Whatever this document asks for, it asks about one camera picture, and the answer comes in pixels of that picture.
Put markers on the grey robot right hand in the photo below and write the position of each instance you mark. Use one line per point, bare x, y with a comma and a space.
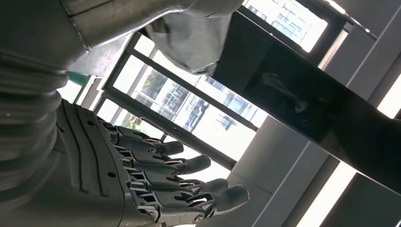
94, 175

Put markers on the black inbound scanner machine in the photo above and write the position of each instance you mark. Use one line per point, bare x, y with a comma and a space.
282, 94

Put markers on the dark window frame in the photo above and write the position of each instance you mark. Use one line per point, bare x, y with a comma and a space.
200, 92

